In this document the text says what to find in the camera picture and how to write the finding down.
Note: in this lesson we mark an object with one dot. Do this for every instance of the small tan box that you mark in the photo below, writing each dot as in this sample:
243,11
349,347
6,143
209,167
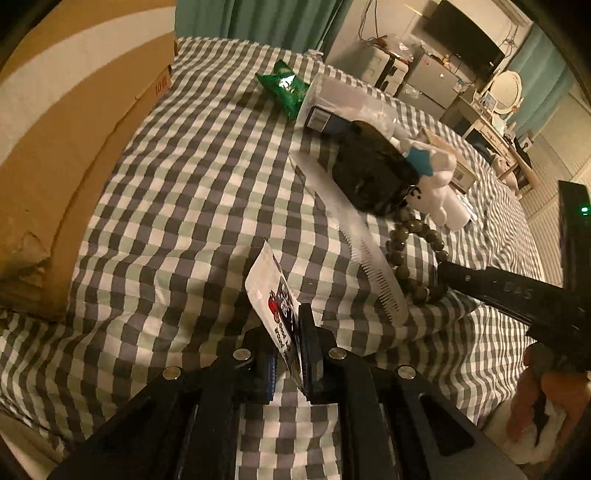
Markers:
461,173

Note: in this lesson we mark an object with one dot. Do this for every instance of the large cardboard box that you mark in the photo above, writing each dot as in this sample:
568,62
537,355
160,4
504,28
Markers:
69,161

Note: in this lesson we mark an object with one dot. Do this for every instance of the grey mini fridge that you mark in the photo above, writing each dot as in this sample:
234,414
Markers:
436,81

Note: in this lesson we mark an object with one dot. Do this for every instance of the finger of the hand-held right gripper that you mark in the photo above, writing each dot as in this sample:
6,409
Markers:
461,277

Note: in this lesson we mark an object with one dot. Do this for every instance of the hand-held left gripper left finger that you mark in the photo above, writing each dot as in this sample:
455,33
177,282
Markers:
271,378

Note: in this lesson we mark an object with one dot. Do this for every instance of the clear plastic container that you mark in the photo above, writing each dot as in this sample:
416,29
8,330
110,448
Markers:
353,99

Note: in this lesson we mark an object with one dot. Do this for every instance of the white plush toy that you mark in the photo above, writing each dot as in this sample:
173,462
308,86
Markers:
438,184

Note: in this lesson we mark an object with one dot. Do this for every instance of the black television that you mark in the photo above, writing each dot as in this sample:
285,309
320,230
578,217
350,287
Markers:
466,41

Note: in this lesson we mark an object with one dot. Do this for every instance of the wooden dressing table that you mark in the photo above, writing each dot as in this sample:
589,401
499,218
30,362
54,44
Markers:
498,134

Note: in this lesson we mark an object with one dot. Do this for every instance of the white oval mirror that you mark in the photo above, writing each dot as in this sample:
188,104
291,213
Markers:
504,90

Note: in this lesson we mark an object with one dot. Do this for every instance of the green snack packet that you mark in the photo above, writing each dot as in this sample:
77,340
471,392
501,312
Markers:
284,87

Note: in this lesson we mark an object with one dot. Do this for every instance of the teal curtain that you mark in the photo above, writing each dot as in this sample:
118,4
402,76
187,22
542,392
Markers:
538,78

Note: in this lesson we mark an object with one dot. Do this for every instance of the black pouch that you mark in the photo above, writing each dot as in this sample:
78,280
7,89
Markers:
369,170

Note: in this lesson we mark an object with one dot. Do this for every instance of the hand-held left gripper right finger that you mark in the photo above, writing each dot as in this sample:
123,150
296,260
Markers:
315,364

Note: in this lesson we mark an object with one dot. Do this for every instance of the green curtain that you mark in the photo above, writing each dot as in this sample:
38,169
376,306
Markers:
258,23

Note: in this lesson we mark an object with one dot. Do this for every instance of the person's right hand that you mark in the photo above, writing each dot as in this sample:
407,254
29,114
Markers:
563,385

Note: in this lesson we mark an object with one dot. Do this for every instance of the dark blue small box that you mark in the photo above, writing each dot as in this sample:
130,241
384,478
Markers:
321,121

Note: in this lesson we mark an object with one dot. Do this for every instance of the white cabinet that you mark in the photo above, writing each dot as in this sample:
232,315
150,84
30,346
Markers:
383,69

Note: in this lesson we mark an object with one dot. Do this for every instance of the white printed sachet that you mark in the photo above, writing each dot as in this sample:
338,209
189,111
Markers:
271,286

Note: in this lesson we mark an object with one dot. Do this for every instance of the grey checkered cloth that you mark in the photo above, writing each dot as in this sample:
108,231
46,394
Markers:
184,207

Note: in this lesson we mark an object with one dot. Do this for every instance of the white comb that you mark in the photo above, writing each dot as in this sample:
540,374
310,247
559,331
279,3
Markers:
378,272

